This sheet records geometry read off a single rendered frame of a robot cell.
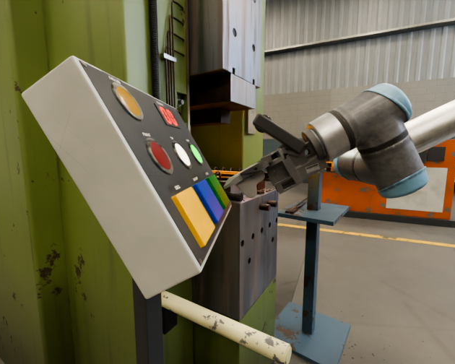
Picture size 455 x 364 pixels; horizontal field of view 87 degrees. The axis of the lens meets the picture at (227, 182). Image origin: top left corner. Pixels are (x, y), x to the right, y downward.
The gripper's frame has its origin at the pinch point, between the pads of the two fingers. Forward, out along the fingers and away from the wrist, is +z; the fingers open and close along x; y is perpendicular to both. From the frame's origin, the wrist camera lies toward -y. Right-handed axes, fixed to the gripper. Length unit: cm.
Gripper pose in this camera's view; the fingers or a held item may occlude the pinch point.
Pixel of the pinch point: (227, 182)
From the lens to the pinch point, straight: 53.1
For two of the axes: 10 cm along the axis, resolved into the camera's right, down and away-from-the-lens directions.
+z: -8.6, 4.8, 1.7
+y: 5.0, 8.7, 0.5
